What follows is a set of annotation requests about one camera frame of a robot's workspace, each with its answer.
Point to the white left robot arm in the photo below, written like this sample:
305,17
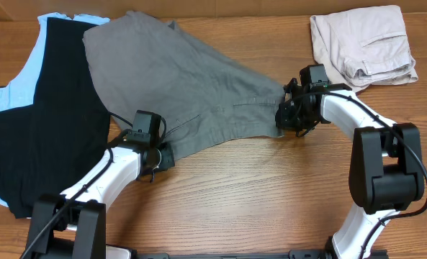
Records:
72,224

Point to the black garment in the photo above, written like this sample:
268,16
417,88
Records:
50,145

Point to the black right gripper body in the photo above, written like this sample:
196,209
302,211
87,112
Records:
296,116

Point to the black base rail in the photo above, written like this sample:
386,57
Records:
231,255

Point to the grey shorts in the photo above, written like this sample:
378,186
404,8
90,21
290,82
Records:
138,62

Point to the folded beige shorts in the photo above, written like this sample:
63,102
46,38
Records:
363,47

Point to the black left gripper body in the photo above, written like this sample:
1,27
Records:
163,157

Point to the light blue shirt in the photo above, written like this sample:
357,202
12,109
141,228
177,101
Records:
20,90

